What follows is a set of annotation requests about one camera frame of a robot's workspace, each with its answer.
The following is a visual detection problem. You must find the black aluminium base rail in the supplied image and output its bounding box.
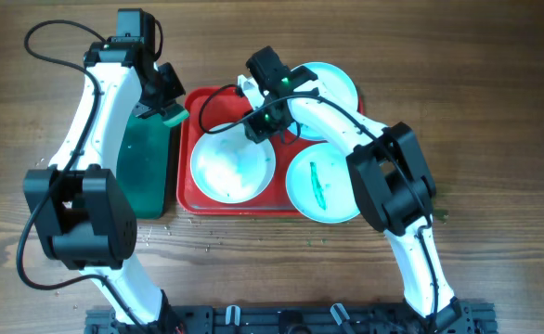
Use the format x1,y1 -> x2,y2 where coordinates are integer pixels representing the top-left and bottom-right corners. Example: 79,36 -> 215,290
84,301 -> 499,334

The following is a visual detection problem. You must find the black basin with green water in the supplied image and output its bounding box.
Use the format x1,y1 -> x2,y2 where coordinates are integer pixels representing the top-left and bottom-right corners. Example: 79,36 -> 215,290
116,115 -> 180,219

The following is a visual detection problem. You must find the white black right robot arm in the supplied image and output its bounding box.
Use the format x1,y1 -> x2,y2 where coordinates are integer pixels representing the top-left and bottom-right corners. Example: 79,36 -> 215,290
238,68 -> 457,333

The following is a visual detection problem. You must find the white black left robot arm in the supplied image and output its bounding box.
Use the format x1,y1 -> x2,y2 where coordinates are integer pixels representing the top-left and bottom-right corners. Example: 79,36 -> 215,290
17,37 -> 188,333

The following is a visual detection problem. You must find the red plastic tray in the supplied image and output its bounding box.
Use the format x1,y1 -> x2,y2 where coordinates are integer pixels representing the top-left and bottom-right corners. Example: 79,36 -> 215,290
176,87 -> 315,217

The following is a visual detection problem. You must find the white plate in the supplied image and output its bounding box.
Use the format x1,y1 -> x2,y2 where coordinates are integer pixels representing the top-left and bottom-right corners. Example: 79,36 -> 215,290
190,124 -> 276,204
285,143 -> 360,224
288,62 -> 359,142

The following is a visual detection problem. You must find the green yellow scrub sponge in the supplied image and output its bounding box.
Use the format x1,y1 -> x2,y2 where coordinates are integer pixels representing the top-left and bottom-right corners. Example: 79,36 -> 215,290
162,103 -> 189,128

